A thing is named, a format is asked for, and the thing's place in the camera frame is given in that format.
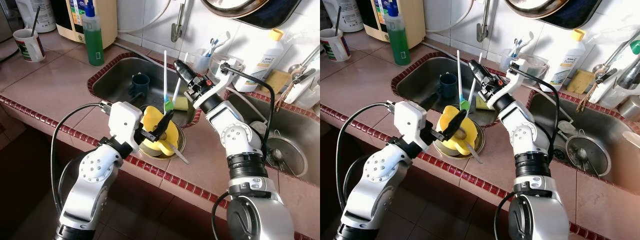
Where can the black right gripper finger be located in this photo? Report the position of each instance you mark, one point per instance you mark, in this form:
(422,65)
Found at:
(188,70)
(477,72)
(182,72)
(484,69)

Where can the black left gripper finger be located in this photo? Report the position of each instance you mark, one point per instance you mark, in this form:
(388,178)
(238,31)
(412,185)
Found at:
(164,126)
(433,101)
(457,126)

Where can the yellow plastic bowl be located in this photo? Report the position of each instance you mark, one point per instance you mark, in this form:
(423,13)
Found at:
(173,137)
(441,125)

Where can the dark teal mug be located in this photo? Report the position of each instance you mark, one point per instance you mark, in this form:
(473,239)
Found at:
(446,86)
(141,86)

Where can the steel bowl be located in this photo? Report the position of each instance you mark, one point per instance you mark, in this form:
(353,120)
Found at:
(181,145)
(478,142)

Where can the steel cutlery piece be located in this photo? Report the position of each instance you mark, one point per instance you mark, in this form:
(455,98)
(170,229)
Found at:
(181,156)
(475,155)

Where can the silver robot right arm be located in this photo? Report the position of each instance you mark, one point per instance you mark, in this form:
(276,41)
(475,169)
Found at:
(240,140)
(532,145)

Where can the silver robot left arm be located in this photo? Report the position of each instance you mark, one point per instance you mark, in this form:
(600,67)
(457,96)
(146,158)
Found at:
(372,190)
(87,190)

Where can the clear toothbrush cup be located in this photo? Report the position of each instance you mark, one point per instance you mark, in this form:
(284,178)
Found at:
(201,62)
(507,60)

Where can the yellow green dish sponge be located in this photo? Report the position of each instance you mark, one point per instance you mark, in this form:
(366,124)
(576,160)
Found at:
(182,104)
(482,103)

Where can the steel sink basin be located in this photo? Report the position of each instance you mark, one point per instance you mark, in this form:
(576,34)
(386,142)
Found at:
(115,80)
(420,80)
(615,150)
(300,125)

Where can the clear plastic bucket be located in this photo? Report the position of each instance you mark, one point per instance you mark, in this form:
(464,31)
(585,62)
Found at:
(537,65)
(214,65)

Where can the blue white toothbrush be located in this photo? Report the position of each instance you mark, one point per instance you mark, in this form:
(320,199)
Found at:
(516,47)
(210,47)

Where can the white toothpaste tube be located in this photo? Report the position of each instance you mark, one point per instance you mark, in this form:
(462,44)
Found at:
(223,37)
(527,37)

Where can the green soap bottle blue cap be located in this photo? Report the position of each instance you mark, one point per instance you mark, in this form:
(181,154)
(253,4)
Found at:
(93,45)
(398,45)

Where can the white detergent bottle yellow cap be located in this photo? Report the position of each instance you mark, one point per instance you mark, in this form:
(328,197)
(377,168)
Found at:
(562,65)
(260,65)

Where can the white plastic sink plug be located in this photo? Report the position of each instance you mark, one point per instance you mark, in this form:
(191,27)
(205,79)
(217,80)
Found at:
(564,127)
(257,127)

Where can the large hanging steel basin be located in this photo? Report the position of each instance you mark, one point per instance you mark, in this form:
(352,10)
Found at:
(235,7)
(540,7)

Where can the beige water purifier appliance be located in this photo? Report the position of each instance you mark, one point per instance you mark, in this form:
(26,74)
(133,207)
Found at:
(415,25)
(107,25)

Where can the yellow sponge block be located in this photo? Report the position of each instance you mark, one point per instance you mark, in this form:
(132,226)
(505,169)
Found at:
(277,81)
(580,81)

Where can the chrome gooseneck faucet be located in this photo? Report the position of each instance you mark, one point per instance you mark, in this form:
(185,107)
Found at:
(297,70)
(627,75)

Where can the steel spoon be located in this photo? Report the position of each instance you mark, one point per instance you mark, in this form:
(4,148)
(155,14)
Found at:
(582,156)
(276,155)

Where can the dark blue hanging tray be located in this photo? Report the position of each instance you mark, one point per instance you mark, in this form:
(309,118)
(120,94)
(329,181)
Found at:
(282,12)
(585,12)

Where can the white printed mug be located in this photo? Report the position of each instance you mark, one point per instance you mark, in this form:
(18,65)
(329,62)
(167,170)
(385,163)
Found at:
(30,47)
(335,47)

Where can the clear plastic bag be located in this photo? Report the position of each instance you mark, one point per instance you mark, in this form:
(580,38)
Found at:
(300,40)
(605,40)

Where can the white jug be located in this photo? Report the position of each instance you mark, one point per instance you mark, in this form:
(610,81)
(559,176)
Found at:
(40,15)
(347,15)

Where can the round steel strainer dish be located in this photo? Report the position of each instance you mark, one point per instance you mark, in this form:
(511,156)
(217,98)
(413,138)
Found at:
(597,160)
(295,160)

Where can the dark stirrer stick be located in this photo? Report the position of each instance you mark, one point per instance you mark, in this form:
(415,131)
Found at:
(35,22)
(338,22)

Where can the steel cup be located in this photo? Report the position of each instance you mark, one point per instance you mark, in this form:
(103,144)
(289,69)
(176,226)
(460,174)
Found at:
(630,107)

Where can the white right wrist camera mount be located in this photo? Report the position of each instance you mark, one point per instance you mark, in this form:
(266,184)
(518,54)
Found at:
(212,95)
(510,92)

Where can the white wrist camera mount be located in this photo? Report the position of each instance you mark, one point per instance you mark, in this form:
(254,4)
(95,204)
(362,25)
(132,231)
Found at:
(125,122)
(510,92)
(411,122)
(212,95)

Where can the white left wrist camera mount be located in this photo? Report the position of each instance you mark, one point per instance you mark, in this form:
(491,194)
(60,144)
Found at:
(411,122)
(125,122)

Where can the grey wall tap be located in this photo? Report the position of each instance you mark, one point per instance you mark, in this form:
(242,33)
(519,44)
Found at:
(482,30)
(177,30)

